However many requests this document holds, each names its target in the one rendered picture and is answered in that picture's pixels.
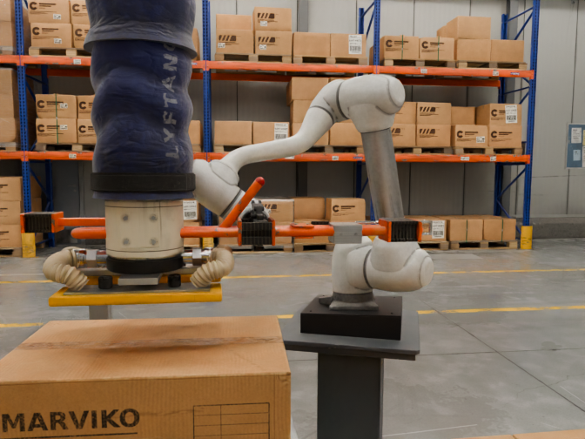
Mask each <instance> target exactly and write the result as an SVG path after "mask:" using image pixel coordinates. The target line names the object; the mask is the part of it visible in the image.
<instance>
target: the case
mask: <svg viewBox="0 0 585 439"><path fill-rule="evenodd" d="M0 439H291V370H290V367H289V363H288V359H287V355H286V349H285V345H284V342H283V337H282V333H281V330H280V326H279V319H278V316H277V315H265V316H229V317H192V318H156V319H120V320H83V321H49V322H48V323H46V324H45V325H44V326H43V327H41V328H40V329H39V330H37V331H36V333H34V334H33V335H32V336H30V337H29V338H28V339H27V340H25V341H24V342H23V343H21V344H20V345H19V346H17V347H16V348H15V349H13V350H12V351H11V352H10V353H8V354H7V355H6V356H5V357H4V358H3V359H1V360H0Z"/></svg>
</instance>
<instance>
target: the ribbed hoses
mask: <svg viewBox="0 0 585 439"><path fill-rule="evenodd" d="M72 249H83V248H78V247H66V248H64V249H63V250H62V251H61V252H57V253H54V254H52V255H51V256H50V257H49V258H48V259H47V260H46V261H45V263H44V266H43V273H44V276H45V278H47V279H48V280H52V281H53V282H57V283H60V282H61V283H62V284H63V283H64V284H65V285H66V286H68V288H70V289H71V291H75V290H76V291H79V290H80V289H81V288H82V287H84V286H85V284H86V283H87V282H88V281H89V280H87V277H86V276H85V277H84V274H81V271H80V270H77V268H78V267H79V264H80V261H79V263H77V253H79V252H78V251H77V253H75V251H73V250H72ZM207 261H208V262H207V263H206V264H202V266H201V267H199V268H198V269H197V271H195V272H194V274H193V275H192V277H190V281H191V282H192V284H193V285H194V286H195V287H207V285H209V284H210V282H212V280H215V279H218V278H223V277H224V276H227V275H228V274H229V273H230V272H231V271H232V270H233V267H234V258H233V255H232V249H231V248H230V247H229V246H228V245H221V246H218V247H215V248H213V249H212V251H211V253H210V259H209V260H208V259H207ZM76 266H77V267H76Z"/></svg>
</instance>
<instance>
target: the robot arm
mask: <svg viewBox="0 0 585 439"><path fill-rule="evenodd" d="M404 100H405V91H404V87H403V85H402V83H401V81H399V79H397V78H395V77H392V76H388V75H383V74H372V75H365V76H359V77H356V78H351V79H348V80H342V79H337V80H333V81H332V82H330V83H329V84H327V85H325V86H324V87H323V88H322V90H321V91H320V92H319V93H318V95H317V96H316V97H315V99H314V100H313V101H312V103H311V105H310V107H309V109H308V111H307V113H306V116H305V118H304V121H303V123H302V126H301V127H300V129H299V131H298V133H297V134H295V135H294V136H292V137H290V138H284V139H280V140H274V141H270V142H265V143H260V144H256V145H248V146H244V147H240V148H238V149H236V150H234V151H232V152H230V153H228V154H227V155H226V156H224V157H223V158H222V159H221V160H218V159H214V160H212V161H211V162H209V163H208V162H206V161H205V160H203V159H194V160H193V169H192V172H194V174H196V189H195V190H194V191H192V193H193V195H194V199H195V200H196V201H198V202H199V203H200V204H201V205H202V206H204V207H205V208H207V209H208V210H210V211H211V212H213V213H216V214H217V215H218V216H219V217H221V218H222V219H223V220H224V219H225V218H226V217H227V215H228V214H229V213H230V212H231V210H232V209H233V208H234V207H235V206H236V205H237V203H238V202H239V201H240V199H241V198H242V197H243V195H244V194H245V192H244V191H242V190H241V189H240V188H239V187H238V182H239V176H238V171H239V169H240V168H241V167H242V166H243V165H246V164H250V163H254V162H260V161H266V160H271V159H282V158H287V157H291V156H295V155H298V154H301V153H302V152H305V151H307V150H308V149H309V148H311V147H312V146H313V145H314V144H315V143H316V142H317V141H318V140H319V139H320V138H321V137H322V136H323V135H324V134H325V133H326V132H327V131H329V130H330V129H331V127H332V126H333V125H334V124H335V123H336V122H337V123H339V122H341V121H344V120H348V119H351V120H352V121H353V124H354V125H355V128H356V129H357V131H358V132H360V134H361V139H362V145H363V150H364V155H365V161H366V170H367V176H368V180H369V185H370V191H371V196H372V202H373V211H374V217H375V221H379V219H380V218H404V213H403V207H402V201H401V196H400V185H399V179H398V173H397V165H396V160H395V154H394V148H393V138H392V132H391V127H392V126H393V122H394V117H395V113H396V112H398V111H399V110H400V109H401V107H402V106H403V104H404ZM261 203H262V202H261V200H256V199H252V200H251V202H250V203H249V204H248V206H247V207H246V208H245V210H244V211H243V212H242V213H241V214H240V215H239V217H240V218H241V219H253V222H268V221H267V220H266V219H268V218H269V213H268V211H267V210H266V208H265V207H264V206H263V205H262V204H261ZM433 275H434V264H433V262H432V259H431V257H430V256H429V254H428V253H427V252H426V251H425V250H422V249H420V247H419V245H418V243H417V242H386V241H384V240H381V239H379V236H376V237H375V239H374V240H373V242H372V241H371V240H370V239H369V238H368V237H367V236H362V243H361V244H335V247H334V249H333V257H332V283H333V294H331V295H328V296H323V297H319V304H326V305H330V306H329V310H379V306H378V305H377V304H376V303H375V298H374V297H373V288H375V289H379V290H384V291H390V292H403V293H404V292H412V291H416V290H419V289H421V288H422V287H424V286H426V285H428V284H429V283H430V281H431V280H432V278H433Z"/></svg>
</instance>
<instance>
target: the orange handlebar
mask: <svg viewBox="0 0 585 439"><path fill-rule="evenodd" d="M58 226H105V218H58ZM218 227H219V226H184V228H181V230H180V236H181V238H227V237H238V227H237V226H231V227H227V228H218ZM333 234H334V230H333V227H332V226H329V225H317V226H314V225H312V224H310V223H290V226H275V237H292V238H294V239H314V237H313V236H333ZM386 234H387V229H386V227H385V226H380V225H362V236H376V235H386ZM71 237H72V238H75V239H106V230H105V227H78V228H74V229H72V231H71Z"/></svg>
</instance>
